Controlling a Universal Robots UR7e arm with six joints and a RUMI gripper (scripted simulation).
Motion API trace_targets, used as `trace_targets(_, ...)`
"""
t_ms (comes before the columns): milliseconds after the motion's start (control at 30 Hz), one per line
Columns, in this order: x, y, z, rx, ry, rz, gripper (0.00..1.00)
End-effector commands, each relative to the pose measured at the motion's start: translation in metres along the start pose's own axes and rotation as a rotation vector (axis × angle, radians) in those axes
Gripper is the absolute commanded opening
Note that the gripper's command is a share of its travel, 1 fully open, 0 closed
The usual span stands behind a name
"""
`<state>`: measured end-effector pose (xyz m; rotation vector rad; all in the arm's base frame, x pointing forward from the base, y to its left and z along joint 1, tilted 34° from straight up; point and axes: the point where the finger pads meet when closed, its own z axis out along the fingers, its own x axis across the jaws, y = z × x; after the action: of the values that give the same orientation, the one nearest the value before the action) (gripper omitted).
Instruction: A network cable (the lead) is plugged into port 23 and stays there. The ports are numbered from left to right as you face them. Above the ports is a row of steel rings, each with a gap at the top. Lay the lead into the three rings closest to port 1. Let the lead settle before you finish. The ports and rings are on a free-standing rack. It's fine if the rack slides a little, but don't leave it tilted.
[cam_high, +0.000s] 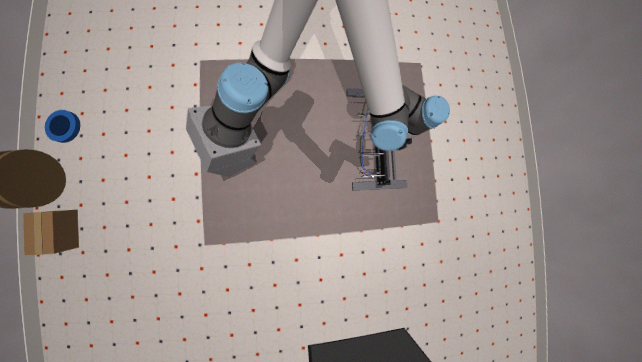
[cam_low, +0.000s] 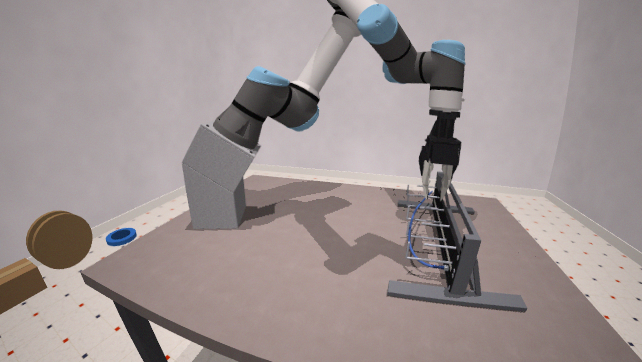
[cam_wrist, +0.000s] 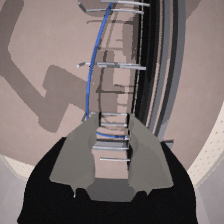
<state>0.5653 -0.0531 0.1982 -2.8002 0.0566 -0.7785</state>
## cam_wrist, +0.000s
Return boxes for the grey metal rack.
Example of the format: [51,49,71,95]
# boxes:
[92,0,186,170]

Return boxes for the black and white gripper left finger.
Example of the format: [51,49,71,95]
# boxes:
[17,111,101,224]

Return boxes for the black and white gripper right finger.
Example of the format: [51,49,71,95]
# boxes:
[127,113,198,224]

